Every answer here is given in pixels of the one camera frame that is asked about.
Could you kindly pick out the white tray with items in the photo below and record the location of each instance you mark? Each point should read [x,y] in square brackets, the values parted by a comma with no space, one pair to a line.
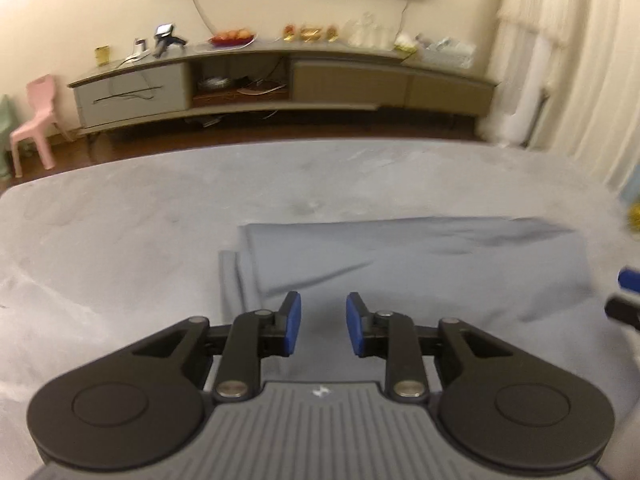
[446,52]

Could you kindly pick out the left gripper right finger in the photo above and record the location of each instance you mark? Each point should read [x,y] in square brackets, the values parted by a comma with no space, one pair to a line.
[493,401]

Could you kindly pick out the green plastic chair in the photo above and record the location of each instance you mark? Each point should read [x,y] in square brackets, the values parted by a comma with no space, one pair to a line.
[8,123]

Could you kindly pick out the white phone charger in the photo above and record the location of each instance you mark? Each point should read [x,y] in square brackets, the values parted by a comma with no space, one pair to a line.
[140,47]

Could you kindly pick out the white lace curtain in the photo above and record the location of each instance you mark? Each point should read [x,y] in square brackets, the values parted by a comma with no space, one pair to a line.
[567,75]

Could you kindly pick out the glass jar with yellow contents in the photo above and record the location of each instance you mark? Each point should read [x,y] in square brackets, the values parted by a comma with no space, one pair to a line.
[630,197]

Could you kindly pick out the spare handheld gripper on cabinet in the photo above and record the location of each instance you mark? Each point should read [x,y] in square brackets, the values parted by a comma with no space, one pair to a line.
[164,38]

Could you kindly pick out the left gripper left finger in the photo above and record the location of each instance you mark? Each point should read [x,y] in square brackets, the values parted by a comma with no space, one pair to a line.
[142,403]

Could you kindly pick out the red fruit plate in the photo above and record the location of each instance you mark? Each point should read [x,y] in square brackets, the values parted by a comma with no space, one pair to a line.
[232,38]

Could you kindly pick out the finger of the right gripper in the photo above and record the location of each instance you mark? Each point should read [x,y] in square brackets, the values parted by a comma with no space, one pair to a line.
[629,279]

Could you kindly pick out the pink plastic chair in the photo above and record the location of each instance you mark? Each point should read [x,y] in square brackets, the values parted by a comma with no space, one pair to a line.
[41,94]

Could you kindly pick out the long TV cabinet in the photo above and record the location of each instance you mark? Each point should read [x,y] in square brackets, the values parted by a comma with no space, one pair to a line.
[269,77]

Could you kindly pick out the glass cups cluster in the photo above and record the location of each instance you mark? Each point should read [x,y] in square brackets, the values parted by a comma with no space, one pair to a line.
[367,33]

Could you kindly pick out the gold ornament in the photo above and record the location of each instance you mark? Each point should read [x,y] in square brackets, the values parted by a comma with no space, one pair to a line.
[308,33]

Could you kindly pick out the grey trousers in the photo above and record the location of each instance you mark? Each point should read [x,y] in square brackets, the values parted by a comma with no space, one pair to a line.
[522,280]

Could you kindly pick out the yellow cup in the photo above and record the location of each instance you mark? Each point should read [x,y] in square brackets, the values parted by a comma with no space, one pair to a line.
[103,55]

